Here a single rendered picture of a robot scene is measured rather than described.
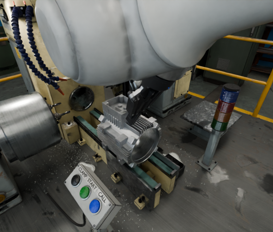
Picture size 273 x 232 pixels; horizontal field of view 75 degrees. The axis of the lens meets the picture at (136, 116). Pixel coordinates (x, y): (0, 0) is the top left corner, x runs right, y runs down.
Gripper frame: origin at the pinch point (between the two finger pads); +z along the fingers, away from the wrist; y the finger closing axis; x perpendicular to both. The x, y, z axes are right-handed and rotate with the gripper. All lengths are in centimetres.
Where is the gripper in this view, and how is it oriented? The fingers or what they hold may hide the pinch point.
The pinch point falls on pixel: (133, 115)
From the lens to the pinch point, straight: 53.8
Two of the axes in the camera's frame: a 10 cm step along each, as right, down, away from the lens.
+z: -3.3, 5.1, 7.9
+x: 5.7, 7.8, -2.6
